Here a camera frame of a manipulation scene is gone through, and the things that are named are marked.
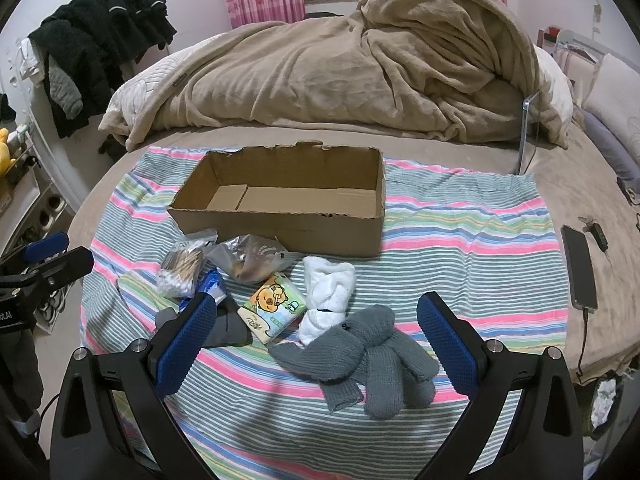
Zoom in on grey knitted gloves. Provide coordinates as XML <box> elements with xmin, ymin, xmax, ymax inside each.
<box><xmin>269</xmin><ymin>304</ymin><xmax>439</xmax><ymax>420</ymax></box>

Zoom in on black smartphone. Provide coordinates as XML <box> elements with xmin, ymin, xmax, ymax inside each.
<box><xmin>561</xmin><ymin>226</ymin><xmax>598</xmax><ymax>311</ymax></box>

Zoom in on beige fleece blanket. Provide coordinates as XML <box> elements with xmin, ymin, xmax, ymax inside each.
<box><xmin>115</xmin><ymin>0</ymin><xmax>573</xmax><ymax>150</ymax></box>

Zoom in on open cardboard box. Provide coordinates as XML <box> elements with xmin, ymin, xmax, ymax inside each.
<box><xmin>168</xmin><ymin>142</ymin><xmax>385</xmax><ymax>257</ymax></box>

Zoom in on black charging cable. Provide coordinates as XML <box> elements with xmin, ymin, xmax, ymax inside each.
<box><xmin>574</xmin><ymin>308</ymin><xmax>592</xmax><ymax>378</ymax></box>

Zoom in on cotton swabs bag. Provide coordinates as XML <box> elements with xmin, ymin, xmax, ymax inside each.
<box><xmin>156</xmin><ymin>229</ymin><xmax>218</xmax><ymax>299</ymax></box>

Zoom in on yellow plush toy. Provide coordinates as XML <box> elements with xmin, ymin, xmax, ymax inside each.
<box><xmin>0</xmin><ymin>128</ymin><xmax>15</xmax><ymax>177</ymax></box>

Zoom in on blue tissue pack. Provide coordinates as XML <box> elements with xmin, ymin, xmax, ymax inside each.
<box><xmin>179</xmin><ymin>268</ymin><xmax>227</xmax><ymax>312</ymax></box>

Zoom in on clear plastic zip bag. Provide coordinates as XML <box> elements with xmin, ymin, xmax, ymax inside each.
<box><xmin>207</xmin><ymin>234</ymin><xmax>302</xmax><ymax>284</ymax></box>

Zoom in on pile of black clothes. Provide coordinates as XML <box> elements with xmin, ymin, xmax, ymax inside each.
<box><xmin>29</xmin><ymin>0</ymin><xmax>177</xmax><ymax>139</ymax></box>

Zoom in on small black car key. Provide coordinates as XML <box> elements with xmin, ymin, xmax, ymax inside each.
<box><xmin>578</xmin><ymin>216</ymin><xmax>610</xmax><ymax>254</ymax></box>

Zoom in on cartoon tissue pack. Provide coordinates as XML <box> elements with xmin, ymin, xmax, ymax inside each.
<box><xmin>239</xmin><ymin>273</ymin><xmax>307</xmax><ymax>344</ymax></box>

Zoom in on white floral quilt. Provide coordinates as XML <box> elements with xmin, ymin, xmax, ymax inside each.
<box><xmin>99</xmin><ymin>34</ymin><xmax>223</xmax><ymax>139</ymax></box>

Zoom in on grey pillow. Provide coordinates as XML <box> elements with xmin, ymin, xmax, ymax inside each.
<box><xmin>582</xmin><ymin>112</ymin><xmax>640</xmax><ymax>195</ymax></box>

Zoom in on white socks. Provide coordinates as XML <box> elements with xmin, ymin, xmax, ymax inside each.
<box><xmin>298</xmin><ymin>256</ymin><xmax>356</xmax><ymax>346</ymax></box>

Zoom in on white floral pillow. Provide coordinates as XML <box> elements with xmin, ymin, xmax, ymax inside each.
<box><xmin>582</xmin><ymin>53</ymin><xmax>639</xmax><ymax>162</ymax></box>

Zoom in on dark grey grip sock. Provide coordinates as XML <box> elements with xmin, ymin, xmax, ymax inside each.
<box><xmin>178</xmin><ymin>297</ymin><xmax>253</xmax><ymax>348</ymax></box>

